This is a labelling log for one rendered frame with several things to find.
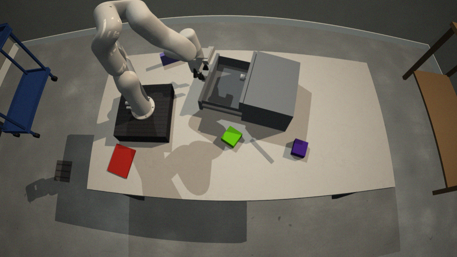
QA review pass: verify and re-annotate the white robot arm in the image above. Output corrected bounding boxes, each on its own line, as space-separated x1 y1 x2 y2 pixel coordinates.
91 0 215 120

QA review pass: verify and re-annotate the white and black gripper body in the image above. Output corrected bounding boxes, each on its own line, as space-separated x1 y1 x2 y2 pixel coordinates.
188 58 204 73

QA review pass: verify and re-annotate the purple cube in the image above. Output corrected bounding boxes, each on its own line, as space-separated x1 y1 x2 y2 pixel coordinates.
291 138 308 158

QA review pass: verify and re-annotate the grey drawer cabinet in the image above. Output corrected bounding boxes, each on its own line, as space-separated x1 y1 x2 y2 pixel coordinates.
198 51 300 132

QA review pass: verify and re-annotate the red rectangular block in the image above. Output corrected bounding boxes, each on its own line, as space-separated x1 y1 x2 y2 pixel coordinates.
107 144 136 178

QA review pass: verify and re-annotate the green cube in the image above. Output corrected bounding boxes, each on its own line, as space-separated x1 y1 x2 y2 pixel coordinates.
221 126 242 148

